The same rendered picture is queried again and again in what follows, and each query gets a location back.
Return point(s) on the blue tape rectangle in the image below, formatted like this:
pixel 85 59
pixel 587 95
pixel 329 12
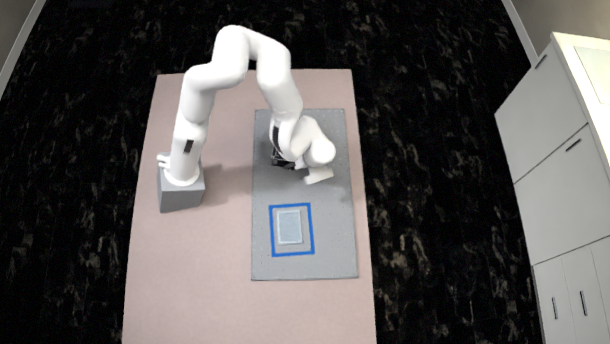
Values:
pixel 272 230

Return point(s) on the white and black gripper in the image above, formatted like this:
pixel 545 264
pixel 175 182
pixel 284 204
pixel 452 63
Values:
pixel 299 164

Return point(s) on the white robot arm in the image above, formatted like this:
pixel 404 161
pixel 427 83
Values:
pixel 226 70

